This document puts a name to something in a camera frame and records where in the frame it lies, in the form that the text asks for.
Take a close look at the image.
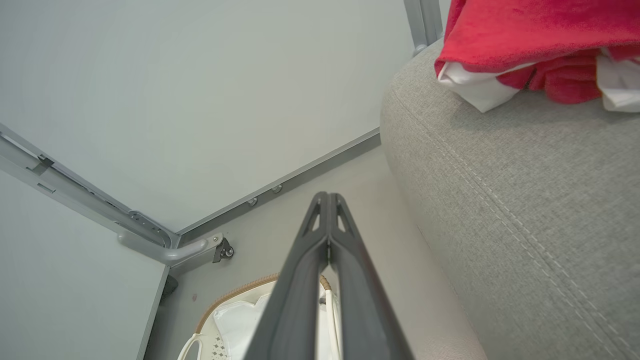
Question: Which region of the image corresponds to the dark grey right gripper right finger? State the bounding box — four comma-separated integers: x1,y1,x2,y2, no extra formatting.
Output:
329,193,415,360

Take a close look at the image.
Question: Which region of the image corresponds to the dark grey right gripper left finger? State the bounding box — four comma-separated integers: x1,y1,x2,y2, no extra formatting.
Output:
244,192,330,360

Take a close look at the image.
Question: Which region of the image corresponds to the red cloth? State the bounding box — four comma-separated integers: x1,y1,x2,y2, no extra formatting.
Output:
434,0,640,114

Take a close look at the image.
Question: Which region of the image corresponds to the grey fabric sofa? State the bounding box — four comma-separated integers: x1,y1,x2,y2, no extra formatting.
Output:
380,39,640,360

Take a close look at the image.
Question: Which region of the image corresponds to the wicker-rimmed laundry basket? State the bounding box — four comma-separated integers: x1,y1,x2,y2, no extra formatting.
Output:
177,272,347,360

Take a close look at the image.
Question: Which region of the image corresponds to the grey partition foot tube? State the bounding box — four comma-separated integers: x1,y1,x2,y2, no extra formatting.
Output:
117,232,226,267

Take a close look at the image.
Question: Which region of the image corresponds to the grey double partition post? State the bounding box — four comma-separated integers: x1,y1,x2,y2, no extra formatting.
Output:
403,0,445,57

